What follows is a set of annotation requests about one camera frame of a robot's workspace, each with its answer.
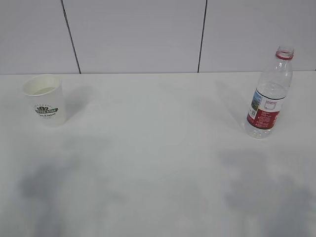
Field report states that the clear plastic water bottle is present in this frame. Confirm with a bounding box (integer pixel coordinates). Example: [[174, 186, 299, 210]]
[[244, 46, 294, 139]]

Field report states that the white paper cup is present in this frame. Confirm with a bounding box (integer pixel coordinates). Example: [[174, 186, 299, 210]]
[[22, 74, 66, 126]]

